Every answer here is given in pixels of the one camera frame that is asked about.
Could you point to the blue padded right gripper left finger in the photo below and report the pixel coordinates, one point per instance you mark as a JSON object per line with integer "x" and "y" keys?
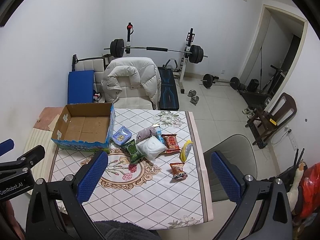
{"x": 88, "y": 176}

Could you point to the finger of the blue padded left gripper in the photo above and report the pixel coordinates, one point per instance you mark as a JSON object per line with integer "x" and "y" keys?
{"x": 6, "y": 146}

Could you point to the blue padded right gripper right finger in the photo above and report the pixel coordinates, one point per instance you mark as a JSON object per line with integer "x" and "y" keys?
{"x": 230, "y": 177}

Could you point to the orange snack pack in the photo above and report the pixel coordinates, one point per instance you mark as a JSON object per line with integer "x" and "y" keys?
{"x": 178, "y": 172}

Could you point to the yellow clear pouch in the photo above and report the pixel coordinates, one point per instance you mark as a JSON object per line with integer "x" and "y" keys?
{"x": 187, "y": 147}

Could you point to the green wet wipe pack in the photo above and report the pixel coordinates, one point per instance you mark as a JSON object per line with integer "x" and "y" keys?
{"x": 131, "y": 148}

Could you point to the blue cartoon tissue pack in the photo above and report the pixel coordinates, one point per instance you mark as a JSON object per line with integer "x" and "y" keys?
{"x": 122, "y": 136}

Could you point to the red floral snack pack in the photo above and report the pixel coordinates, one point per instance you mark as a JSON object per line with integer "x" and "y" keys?
{"x": 171, "y": 143}

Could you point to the white clear plastic bag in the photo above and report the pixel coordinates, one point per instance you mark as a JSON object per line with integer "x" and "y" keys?
{"x": 151, "y": 148}

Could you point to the long blue snack pack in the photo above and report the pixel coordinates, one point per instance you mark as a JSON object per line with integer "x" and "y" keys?
{"x": 158, "y": 132}

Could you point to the grey chair seat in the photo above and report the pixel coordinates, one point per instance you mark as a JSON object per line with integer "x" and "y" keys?
{"x": 238, "y": 151}

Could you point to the open cardboard box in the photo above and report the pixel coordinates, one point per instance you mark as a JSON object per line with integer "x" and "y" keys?
{"x": 85, "y": 127}

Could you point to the patterned floral tablecloth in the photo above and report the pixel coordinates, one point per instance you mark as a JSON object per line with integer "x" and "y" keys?
{"x": 146, "y": 193}

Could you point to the red plastic bag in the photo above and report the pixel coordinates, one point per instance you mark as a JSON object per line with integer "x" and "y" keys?
{"x": 310, "y": 191}

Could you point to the chrome dumbbell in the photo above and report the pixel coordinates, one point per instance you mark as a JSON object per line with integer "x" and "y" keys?
{"x": 194, "y": 99}
{"x": 192, "y": 93}

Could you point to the dark wooden chair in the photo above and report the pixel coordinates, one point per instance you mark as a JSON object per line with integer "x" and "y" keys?
{"x": 264, "y": 124}

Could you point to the blue folded mat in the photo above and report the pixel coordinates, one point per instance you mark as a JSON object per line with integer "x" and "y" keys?
{"x": 80, "y": 86}

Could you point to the black weight bench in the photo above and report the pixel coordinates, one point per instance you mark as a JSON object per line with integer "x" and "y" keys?
{"x": 169, "y": 96}

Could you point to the beige padded chair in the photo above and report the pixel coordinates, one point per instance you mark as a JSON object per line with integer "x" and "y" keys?
{"x": 132, "y": 98}

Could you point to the floor barbell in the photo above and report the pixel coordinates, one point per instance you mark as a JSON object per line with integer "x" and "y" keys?
{"x": 208, "y": 80}

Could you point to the white puffer jacket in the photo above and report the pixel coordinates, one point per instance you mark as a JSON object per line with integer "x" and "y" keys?
{"x": 142, "y": 72}

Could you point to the white squat rack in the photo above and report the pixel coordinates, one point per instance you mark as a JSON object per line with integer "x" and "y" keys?
{"x": 179, "y": 71}

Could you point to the barbell on rack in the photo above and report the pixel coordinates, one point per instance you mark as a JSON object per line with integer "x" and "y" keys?
{"x": 195, "y": 54}

